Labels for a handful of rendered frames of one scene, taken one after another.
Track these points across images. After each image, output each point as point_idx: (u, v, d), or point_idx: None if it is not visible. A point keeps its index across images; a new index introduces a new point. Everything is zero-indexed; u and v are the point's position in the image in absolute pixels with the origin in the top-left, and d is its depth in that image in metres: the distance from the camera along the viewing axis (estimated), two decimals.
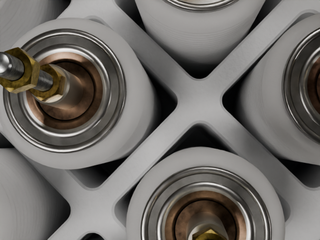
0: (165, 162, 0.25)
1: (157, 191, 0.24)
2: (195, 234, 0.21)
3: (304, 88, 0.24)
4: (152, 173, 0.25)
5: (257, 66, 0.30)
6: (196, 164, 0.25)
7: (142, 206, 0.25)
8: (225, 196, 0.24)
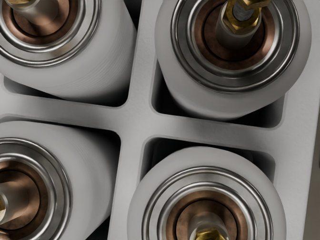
0: (135, 197, 0.25)
1: (144, 227, 0.24)
2: None
3: (200, 57, 0.25)
4: (130, 214, 0.25)
5: None
6: (159, 181, 0.25)
7: None
8: (202, 190, 0.24)
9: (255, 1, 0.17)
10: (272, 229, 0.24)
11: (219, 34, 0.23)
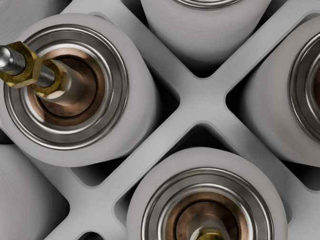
0: (167, 162, 0.25)
1: (158, 191, 0.24)
2: None
3: (310, 89, 0.24)
4: (154, 172, 0.25)
5: (262, 66, 0.30)
6: (198, 164, 0.24)
7: (143, 206, 0.24)
8: (228, 198, 0.24)
9: None
10: None
11: None
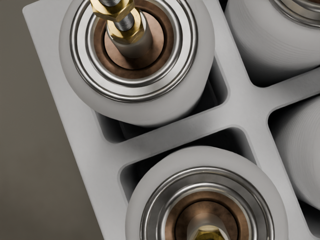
0: None
1: None
2: (201, 229, 0.21)
3: None
4: None
5: None
6: None
7: None
8: None
9: None
10: (174, 173, 0.24)
11: None
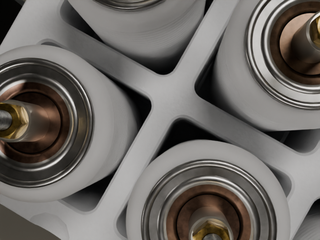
0: (75, 4, 0.25)
1: (100, 0, 0.24)
2: None
3: (70, 108, 0.24)
4: (88, 15, 0.25)
5: (124, 139, 0.30)
6: None
7: (121, 14, 0.24)
8: None
9: None
10: None
11: (41, 119, 0.23)
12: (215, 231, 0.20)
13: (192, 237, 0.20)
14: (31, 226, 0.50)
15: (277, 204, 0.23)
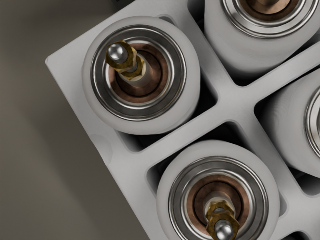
0: (209, 9, 0.33)
1: (229, 16, 0.32)
2: None
3: (170, 78, 0.32)
4: (215, 21, 0.33)
5: (186, 116, 0.38)
6: None
7: (237, 33, 0.32)
8: None
9: (129, 46, 0.25)
10: None
11: (149, 75, 0.31)
12: None
13: (234, 212, 0.28)
14: (68, 139, 0.59)
15: None
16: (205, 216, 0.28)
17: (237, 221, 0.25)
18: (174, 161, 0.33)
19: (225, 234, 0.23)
